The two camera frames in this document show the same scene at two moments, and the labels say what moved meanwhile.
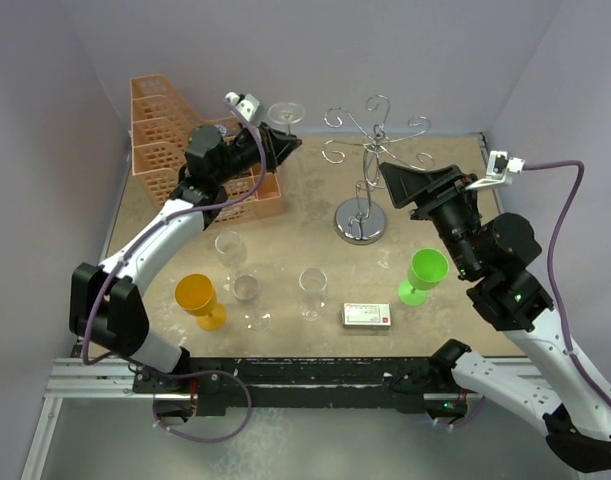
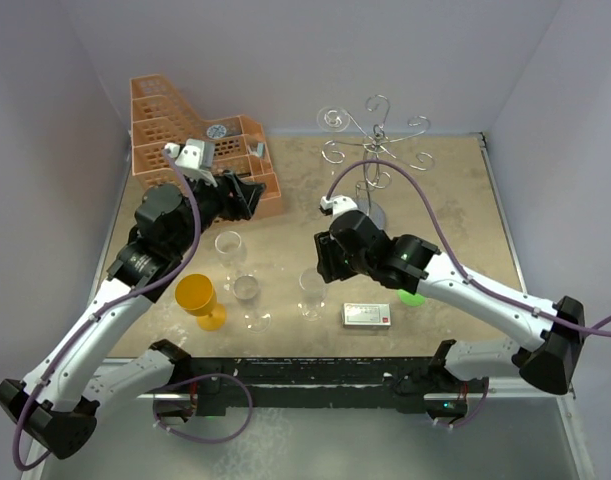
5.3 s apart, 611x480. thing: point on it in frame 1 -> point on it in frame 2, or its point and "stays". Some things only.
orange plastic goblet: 196,294 stays
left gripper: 278,146 -> 237,198
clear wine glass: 246,287 stays
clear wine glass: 286,113 -> 333,119
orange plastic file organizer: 160,121 stays
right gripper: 406,184 -> 328,264
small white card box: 366,315 stays
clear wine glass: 312,289 stays
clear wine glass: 232,253 stays
